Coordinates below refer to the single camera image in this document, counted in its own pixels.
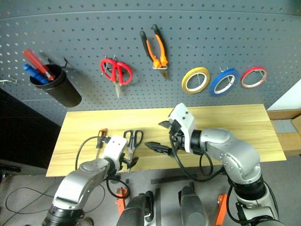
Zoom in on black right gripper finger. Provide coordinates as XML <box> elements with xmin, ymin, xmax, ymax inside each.
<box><xmin>158</xmin><ymin>120</ymin><xmax>174</xmax><ymax>130</ymax></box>
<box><xmin>144</xmin><ymin>141</ymin><xmax>172</xmax><ymax>155</ymax></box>

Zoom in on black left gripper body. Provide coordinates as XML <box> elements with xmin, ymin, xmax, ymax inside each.
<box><xmin>117</xmin><ymin>152</ymin><xmax>133</xmax><ymax>171</ymax></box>

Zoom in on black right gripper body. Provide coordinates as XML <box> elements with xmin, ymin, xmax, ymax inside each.
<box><xmin>168</xmin><ymin>119</ymin><xmax>189</xmax><ymax>156</ymax></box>

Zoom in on yellow tape roll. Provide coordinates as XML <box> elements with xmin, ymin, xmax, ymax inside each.
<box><xmin>181</xmin><ymin>66</ymin><xmax>211</xmax><ymax>96</ymax></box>

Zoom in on blue tape roll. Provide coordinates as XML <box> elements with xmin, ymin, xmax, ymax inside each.
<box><xmin>209</xmin><ymin>68</ymin><xmax>239</xmax><ymax>97</ymax></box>

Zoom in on red tape roll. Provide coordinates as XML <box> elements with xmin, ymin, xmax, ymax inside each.
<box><xmin>240</xmin><ymin>66</ymin><xmax>268</xmax><ymax>90</ymax></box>

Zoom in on grey perforated pegboard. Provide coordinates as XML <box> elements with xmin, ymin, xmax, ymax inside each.
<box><xmin>0</xmin><ymin>0</ymin><xmax>301</xmax><ymax>127</ymax></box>

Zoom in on black pegboard hook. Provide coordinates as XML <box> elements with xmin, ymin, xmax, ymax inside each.
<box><xmin>61</xmin><ymin>56</ymin><xmax>72</xmax><ymax>69</ymax></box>

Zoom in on silver metal pegboard hook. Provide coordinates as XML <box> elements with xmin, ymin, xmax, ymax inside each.
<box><xmin>0</xmin><ymin>74</ymin><xmax>18</xmax><ymax>85</ymax></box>

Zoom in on orange black screwdriver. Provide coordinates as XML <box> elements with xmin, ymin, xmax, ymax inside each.
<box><xmin>95</xmin><ymin>128</ymin><xmax>108</xmax><ymax>161</ymax></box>

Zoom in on orange clamp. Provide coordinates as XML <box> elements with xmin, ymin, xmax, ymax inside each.
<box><xmin>214</xmin><ymin>193</ymin><xmax>229</xmax><ymax>226</ymax></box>
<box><xmin>114</xmin><ymin>186</ymin><xmax>129</xmax><ymax>217</ymax></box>

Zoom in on dark rounded robot leg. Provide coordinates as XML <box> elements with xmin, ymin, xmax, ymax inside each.
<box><xmin>116</xmin><ymin>190</ymin><xmax>155</xmax><ymax>226</ymax></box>
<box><xmin>178</xmin><ymin>183</ymin><xmax>210</xmax><ymax>226</ymax></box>

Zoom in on orange black pliers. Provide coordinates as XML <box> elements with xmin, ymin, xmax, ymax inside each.
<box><xmin>140</xmin><ymin>24</ymin><xmax>170</xmax><ymax>80</ymax></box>

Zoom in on black cup holder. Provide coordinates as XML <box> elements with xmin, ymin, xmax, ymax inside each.
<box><xmin>29</xmin><ymin>64</ymin><xmax>82</xmax><ymax>108</ymax></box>

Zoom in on brown cardboard box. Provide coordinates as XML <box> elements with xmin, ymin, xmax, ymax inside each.
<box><xmin>267</xmin><ymin>108</ymin><xmax>301</xmax><ymax>156</ymax></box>

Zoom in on white panel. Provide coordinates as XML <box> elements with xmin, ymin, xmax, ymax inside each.
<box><xmin>267</xmin><ymin>78</ymin><xmax>301</xmax><ymax>112</ymax></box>

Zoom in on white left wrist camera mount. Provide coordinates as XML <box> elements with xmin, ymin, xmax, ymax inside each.
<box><xmin>102</xmin><ymin>135</ymin><xmax>128</xmax><ymax>163</ymax></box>

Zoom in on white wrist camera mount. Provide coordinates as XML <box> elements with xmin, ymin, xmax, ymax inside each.
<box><xmin>168</xmin><ymin>103</ymin><xmax>197</xmax><ymax>153</ymax></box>
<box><xmin>102</xmin><ymin>135</ymin><xmax>128</xmax><ymax>163</ymax></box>

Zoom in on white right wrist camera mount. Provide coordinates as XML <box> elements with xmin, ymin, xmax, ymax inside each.
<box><xmin>168</xmin><ymin>103</ymin><xmax>197</xmax><ymax>153</ymax></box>

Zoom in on black handled scissors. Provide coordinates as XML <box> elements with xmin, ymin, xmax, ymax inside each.
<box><xmin>123</xmin><ymin>129</ymin><xmax>143</xmax><ymax>172</ymax></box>

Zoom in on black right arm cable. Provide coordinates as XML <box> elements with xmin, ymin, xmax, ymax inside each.
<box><xmin>169</xmin><ymin>138</ymin><xmax>227</xmax><ymax>182</ymax></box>

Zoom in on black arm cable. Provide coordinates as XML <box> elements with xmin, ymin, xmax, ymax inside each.
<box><xmin>76</xmin><ymin>136</ymin><xmax>111</xmax><ymax>170</ymax></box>
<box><xmin>169</xmin><ymin>138</ymin><xmax>227</xmax><ymax>182</ymax></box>

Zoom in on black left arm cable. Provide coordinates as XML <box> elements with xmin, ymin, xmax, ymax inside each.
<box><xmin>76</xmin><ymin>136</ymin><xmax>111</xmax><ymax>170</ymax></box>

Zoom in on red handled scissors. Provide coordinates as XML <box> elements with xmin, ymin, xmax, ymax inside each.
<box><xmin>100</xmin><ymin>58</ymin><xmax>134</xmax><ymax>98</ymax></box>

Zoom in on thin black floor cable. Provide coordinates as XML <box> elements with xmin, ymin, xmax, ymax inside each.
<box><xmin>4</xmin><ymin>178</ymin><xmax>58</xmax><ymax>214</ymax></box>

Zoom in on blue handled screwdriver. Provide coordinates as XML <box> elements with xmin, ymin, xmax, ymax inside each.
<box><xmin>23</xmin><ymin>64</ymin><xmax>49</xmax><ymax>85</ymax></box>

